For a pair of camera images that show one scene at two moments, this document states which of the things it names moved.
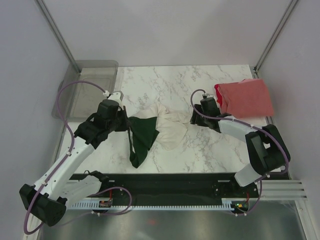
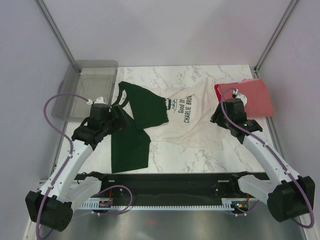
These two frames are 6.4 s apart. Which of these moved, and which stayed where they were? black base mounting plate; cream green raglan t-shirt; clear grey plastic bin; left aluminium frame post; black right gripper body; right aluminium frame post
Moved: cream green raglan t-shirt; black right gripper body
Stayed: clear grey plastic bin; right aluminium frame post; left aluminium frame post; black base mounting plate
